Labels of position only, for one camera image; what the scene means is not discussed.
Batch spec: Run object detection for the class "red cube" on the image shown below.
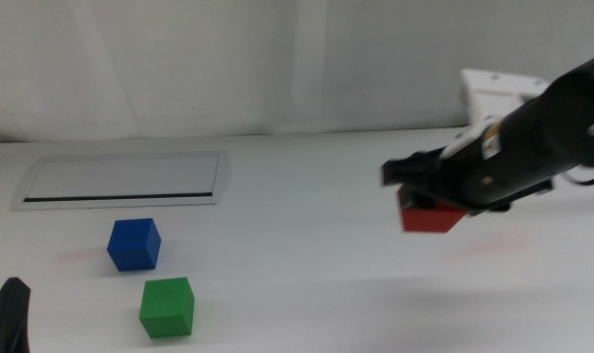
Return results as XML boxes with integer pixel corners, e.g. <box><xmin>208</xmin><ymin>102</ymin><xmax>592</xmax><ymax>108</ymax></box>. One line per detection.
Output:
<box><xmin>397</xmin><ymin>188</ymin><xmax>469</xmax><ymax>234</ymax></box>

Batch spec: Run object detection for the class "blue cube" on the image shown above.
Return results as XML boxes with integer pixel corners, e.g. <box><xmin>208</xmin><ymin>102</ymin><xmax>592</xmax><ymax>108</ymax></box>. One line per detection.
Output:
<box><xmin>106</xmin><ymin>218</ymin><xmax>163</xmax><ymax>273</ymax></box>

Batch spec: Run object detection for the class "green cube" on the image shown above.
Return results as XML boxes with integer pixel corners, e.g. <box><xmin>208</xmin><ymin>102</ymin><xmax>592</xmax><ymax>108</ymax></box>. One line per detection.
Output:
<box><xmin>138</xmin><ymin>277</ymin><xmax>196</xmax><ymax>339</ymax></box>

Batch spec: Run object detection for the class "white backdrop sheet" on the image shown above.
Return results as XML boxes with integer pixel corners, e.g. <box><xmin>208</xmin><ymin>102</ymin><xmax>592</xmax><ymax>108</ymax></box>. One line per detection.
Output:
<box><xmin>0</xmin><ymin>0</ymin><xmax>594</xmax><ymax>144</ymax></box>

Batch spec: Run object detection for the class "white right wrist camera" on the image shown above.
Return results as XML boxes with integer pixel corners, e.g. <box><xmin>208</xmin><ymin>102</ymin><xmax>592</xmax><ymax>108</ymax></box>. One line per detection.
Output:
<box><xmin>441</xmin><ymin>68</ymin><xmax>551</xmax><ymax>161</ymax></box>

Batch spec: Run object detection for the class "thin black right gripper cable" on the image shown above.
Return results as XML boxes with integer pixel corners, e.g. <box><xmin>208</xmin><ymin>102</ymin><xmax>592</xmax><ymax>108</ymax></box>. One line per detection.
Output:
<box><xmin>564</xmin><ymin>165</ymin><xmax>594</xmax><ymax>187</ymax></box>

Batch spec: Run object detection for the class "silver table cable hatch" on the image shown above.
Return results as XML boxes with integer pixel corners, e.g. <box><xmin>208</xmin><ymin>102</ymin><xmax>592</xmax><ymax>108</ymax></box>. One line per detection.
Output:
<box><xmin>11</xmin><ymin>150</ymin><xmax>231</xmax><ymax>212</ymax></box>

